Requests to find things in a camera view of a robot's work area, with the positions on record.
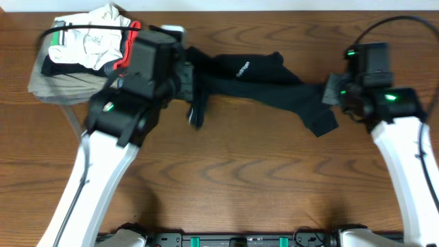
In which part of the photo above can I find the black and red garment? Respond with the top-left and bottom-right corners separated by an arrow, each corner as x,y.
41,19 -> 141,77

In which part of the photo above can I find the grey-beige folded garment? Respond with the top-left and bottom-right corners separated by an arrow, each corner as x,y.
28,22 -> 117,105

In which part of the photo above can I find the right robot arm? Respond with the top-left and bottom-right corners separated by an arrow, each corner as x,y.
322,43 -> 438,246

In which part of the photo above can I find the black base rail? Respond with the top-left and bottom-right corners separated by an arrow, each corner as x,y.
140,230 -> 337,247

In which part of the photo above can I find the black t-shirt with white logo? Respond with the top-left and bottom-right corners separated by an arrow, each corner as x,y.
186,47 -> 338,137

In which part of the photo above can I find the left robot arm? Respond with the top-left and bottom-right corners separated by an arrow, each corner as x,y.
38,25 -> 193,246

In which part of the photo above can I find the white crumpled garment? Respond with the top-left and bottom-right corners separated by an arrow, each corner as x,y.
48,4 -> 131,71

